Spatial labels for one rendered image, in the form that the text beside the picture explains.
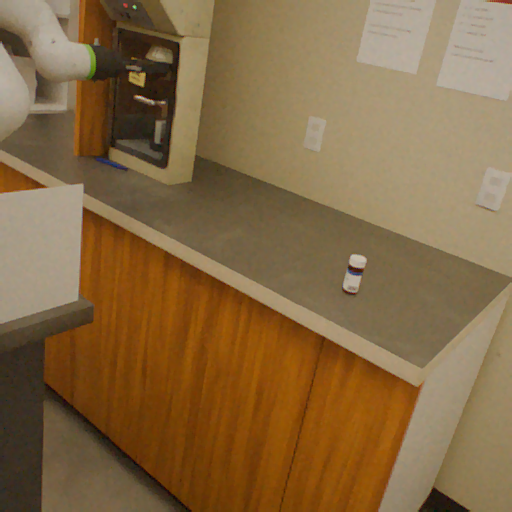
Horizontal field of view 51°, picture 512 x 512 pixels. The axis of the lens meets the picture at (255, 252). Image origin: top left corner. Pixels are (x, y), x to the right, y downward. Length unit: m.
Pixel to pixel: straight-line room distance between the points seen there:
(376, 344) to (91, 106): 1.34
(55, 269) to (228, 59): 1.36
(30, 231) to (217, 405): 0.77
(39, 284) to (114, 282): 0.68
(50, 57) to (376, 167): 1.04
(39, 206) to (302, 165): 1.21
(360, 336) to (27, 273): 0.65
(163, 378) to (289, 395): 0.46
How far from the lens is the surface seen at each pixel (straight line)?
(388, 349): 1.13
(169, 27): 1.75
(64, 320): 1.07
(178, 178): 1.86
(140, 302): 1.63
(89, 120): 2.05
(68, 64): 1.51
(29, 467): 1.35
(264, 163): 2.10
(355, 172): 1.89
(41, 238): 1.01
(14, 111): 1.01
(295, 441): 1.40
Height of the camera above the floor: 1.49
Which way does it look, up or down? 23 degrees down
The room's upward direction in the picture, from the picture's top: 11 degrees clockwise
